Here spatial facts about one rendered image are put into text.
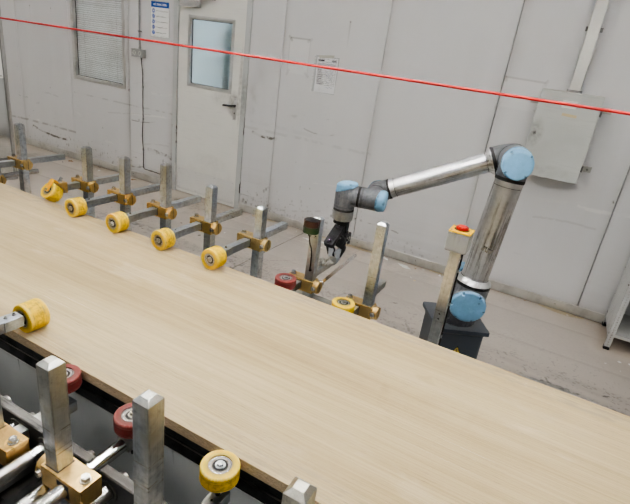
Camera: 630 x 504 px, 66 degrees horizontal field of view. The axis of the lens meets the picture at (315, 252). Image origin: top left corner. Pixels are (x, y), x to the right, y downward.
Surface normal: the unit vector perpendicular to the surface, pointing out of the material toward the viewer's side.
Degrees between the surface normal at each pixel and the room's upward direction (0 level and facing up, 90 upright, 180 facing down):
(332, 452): 0
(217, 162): 90
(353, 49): 90
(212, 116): 90
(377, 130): 90
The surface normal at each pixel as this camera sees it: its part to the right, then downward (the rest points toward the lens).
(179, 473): -0.47, 0.28
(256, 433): 0.13, -0.92
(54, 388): 0.87, 0.29
